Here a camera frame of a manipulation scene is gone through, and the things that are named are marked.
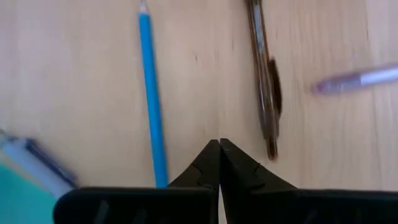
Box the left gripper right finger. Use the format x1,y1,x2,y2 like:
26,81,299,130
219,138,398,224

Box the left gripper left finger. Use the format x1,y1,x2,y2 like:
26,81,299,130
53,139,221,224

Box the pale pen with dark clip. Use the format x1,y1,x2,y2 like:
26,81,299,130
0,129,78,200

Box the blue pencil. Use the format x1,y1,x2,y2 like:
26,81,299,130
137,0,169,189

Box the brown pen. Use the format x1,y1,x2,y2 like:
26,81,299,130
247,0,283,161

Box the translucent purple pen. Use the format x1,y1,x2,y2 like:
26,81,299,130
312,63,398,96

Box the green translucent plastic bin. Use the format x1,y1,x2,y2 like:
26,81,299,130
0,161,58,224

